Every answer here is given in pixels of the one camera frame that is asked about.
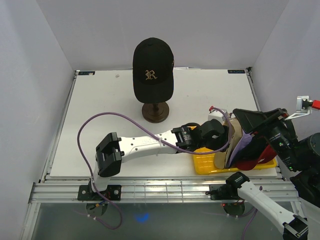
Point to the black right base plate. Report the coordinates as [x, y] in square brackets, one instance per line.
[222, 192]

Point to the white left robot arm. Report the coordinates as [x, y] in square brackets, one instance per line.
[113, 150]

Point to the black cap in tray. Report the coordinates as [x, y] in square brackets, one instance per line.
[254, 150]

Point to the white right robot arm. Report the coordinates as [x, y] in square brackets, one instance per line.
[301, 157]

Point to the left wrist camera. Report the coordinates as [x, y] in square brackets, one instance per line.
[216, 115]

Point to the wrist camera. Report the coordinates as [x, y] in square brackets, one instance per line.
[216, 115]
[304, 107]

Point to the purple LA cap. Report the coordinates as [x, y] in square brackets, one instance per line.
[244, 141]

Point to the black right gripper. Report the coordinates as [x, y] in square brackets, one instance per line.
[249, 119]

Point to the yellow plastic tray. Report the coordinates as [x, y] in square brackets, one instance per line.
[204, 165]

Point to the red cap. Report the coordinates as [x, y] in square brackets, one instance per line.
[263, 161]

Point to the dark wooden round stand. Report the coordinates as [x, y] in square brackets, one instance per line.
[155, 112]

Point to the black cap gold letter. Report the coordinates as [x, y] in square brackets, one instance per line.
[152, 71]

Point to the beige cap black letter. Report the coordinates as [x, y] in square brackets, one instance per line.
[221, 158]

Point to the aluminium front rail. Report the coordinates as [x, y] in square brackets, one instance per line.
[176, 190]

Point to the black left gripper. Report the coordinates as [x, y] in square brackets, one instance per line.
[222, 141]

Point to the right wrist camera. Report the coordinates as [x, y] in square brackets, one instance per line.
[304, 107]

